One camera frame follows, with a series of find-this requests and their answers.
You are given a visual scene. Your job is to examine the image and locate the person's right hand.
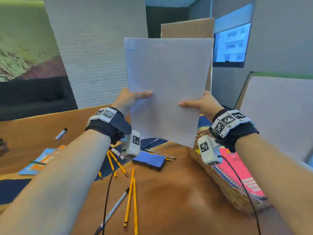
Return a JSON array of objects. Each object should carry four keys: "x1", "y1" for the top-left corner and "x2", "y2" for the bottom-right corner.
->
[{"x1": 178, "y1": 90, "x2": 224, "y2": 123}]

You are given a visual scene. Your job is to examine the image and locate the person's left hand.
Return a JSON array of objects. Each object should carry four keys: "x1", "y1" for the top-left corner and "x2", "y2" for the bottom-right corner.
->
[{"x1": 111, "y1": 88, "x2": 154, "y2": 118}]

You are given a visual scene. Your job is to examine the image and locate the white paper sheet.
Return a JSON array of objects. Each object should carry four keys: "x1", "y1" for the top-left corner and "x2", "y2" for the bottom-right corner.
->
[
  {"x1": 239, "y1": 75, "x2": 313, "y2": 167},
  {"x1": 124, "y1": 38, "x2": 215, "y2": 149},
  {"x1": 124, "y1": 38, "x2": 137, "y2": 51}
]

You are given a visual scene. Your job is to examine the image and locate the grey clear pen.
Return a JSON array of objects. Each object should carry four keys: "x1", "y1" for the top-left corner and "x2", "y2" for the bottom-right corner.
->
[{"x1": 143, "y1": 148, "x2": 176, "y2": 160}]

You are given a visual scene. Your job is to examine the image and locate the blue eraser block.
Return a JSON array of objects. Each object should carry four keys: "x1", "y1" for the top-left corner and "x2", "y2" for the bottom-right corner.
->
[{"x1": 131, "y1": 150, "x2": 167, "y2": 171}]

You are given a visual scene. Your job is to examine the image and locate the pink spiral notebook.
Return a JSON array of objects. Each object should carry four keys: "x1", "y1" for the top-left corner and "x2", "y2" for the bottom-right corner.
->
[{"x1": 216, "y1": 147, "x2": 267, "y2": 197}]

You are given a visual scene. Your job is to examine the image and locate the woven wicker basket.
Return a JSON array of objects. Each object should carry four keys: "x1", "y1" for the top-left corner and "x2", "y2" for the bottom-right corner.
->
[{"x1": 187, "y1": 129, "x2": 272, "y2": 214}]

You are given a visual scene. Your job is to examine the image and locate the bunch of yellow pencils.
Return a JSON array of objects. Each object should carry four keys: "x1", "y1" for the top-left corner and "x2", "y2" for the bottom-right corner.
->
[{"x1": 97, "y1": 149, "x2": 176, "y2": 235}]

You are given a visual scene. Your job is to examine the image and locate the silver ballpoint pens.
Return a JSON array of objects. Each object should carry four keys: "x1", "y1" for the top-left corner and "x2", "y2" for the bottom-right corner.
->
[{"x1": 94, "y1": 187, "x2": 130, "y2": 235}]

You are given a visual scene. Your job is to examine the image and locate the person's left forearm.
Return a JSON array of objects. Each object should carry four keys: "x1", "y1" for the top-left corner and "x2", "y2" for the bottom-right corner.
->
[{"x1": 0, "y1": 129, "x2": 112, "y2": 235}]

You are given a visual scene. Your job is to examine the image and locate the person's right forearm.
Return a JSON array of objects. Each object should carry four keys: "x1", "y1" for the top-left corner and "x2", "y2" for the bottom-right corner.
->
[{"x1": 234, "y1": 133, "x2": 313, "y2": 235}]

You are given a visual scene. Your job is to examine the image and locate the black left wrist marker band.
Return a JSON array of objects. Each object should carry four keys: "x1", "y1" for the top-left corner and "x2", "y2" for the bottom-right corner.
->
[{"x1": 85, "y1": 107, "x2": 132, "y2": 145}]

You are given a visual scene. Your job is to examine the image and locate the black wrist marker band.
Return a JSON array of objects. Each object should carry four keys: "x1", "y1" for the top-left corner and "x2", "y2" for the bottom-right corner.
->
[
  {"x1": 208, "y1": 109, "x2": 260, "y2": 153},
  {"x1": 85, "y1": 107, "x2": 132, "y2": 145}
]

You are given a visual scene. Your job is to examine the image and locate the black right wrist marker band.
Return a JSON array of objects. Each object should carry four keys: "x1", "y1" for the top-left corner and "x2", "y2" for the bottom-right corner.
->
[{"x1": 208, "y1": 109, "x2": 260, "y2": 153}]

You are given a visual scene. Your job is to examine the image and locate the window with building view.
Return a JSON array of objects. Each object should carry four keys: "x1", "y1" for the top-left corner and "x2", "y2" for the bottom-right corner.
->
[{"x1": 212, "y1": 23, "x2": 252, "y2": 68}]

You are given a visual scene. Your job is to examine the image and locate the brown metal-framed board panel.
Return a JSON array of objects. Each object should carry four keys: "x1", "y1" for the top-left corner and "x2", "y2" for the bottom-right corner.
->
[{"x1": 160, "y1": 17, "x2": 215, "y2": 92}]

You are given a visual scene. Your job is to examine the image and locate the dark sofa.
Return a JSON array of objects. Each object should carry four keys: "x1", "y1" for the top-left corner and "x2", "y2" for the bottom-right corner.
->
[{"x1": 0, "y1": 75, "x2": 78, "y2": 122}]

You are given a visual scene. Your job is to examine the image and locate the grey roller blind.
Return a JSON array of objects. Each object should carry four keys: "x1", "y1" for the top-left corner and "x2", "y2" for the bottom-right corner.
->
[{"x1": 213, "y1": 3, "x2": 254, "y2": 35}]

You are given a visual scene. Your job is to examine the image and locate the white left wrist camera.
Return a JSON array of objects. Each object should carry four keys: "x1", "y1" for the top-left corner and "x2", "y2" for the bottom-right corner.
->
[{"x1": 120, "y1": 129, "x2": 142, "y2": 160}]

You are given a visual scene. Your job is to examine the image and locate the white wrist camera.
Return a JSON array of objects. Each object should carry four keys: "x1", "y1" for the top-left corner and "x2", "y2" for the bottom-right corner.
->
[
  {"x1": 120, "y1": 129, "x2": 142, "y2": 160},
  {"x1": 197, "y1": 135, "x2": 223, "y2": 166}
]

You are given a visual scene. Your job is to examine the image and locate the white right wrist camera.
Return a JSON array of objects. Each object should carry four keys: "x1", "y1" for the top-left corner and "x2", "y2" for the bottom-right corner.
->
[{"x1": 197, "y1": 135, "x2": 223, "y2": 166}]

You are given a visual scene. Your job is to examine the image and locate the black right camera cable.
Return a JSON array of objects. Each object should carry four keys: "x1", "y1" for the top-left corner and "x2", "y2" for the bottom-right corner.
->
[{"x1": 217, "y1": 155, "x2": 261, "y2": 235}]

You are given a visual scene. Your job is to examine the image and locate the black camera cable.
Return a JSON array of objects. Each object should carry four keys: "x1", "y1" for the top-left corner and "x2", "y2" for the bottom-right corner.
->
[
  {"x1": 102, "y1": 168, "x2": 115, "y2": 235},
  {"x1": 217, "y1": 155, "x2": 261, "y2": 235}
]

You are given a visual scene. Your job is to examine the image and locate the black left camera cable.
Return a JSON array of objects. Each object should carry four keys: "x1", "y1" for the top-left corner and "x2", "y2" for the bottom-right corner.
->
[{"x1": 102, "y1": 168, "x2": 115, "y2": 235}]

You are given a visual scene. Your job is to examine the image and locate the large abstract wall painting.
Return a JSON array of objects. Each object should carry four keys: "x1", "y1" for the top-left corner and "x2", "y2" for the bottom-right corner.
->
[{"x1": 0, "y1": 0, "x2": 68, "y2": 82}]

